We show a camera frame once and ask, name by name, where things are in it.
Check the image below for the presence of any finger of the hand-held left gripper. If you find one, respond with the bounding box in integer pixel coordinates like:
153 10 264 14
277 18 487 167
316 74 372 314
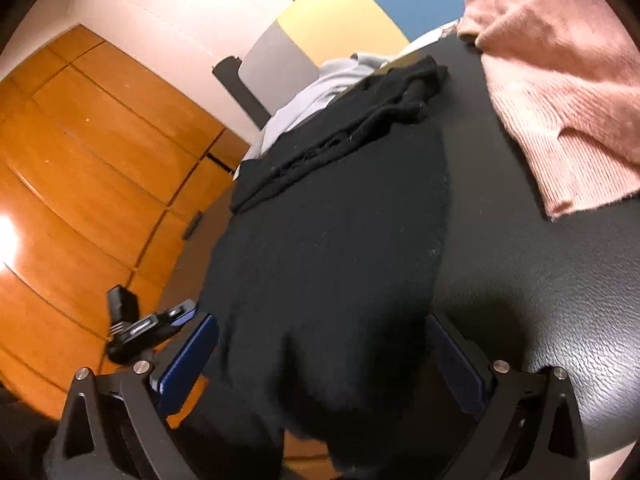
150 299 199 333

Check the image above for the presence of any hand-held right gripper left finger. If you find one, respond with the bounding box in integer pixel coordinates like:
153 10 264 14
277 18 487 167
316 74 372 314
50 312 221 480

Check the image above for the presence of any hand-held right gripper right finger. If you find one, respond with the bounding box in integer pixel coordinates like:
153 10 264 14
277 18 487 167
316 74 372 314
425 312 592 480

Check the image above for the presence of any black garment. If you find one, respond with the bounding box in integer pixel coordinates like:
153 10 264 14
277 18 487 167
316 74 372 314
180 55 453 476

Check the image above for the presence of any wooden wardrobe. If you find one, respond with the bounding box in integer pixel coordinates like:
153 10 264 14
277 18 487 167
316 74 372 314
0 24 252 423

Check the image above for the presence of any light grey cloth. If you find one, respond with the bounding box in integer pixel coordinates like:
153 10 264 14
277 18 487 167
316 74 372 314
240 51 392 167

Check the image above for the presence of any pink towel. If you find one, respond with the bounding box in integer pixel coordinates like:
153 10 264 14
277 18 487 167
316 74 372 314
456 0 640 223

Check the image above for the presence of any chair with grey yellow blue back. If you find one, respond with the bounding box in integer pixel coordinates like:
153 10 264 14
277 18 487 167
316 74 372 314
211 0 467 132

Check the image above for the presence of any black door handle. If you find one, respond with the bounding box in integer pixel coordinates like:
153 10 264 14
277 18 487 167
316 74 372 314
182 212 204 240

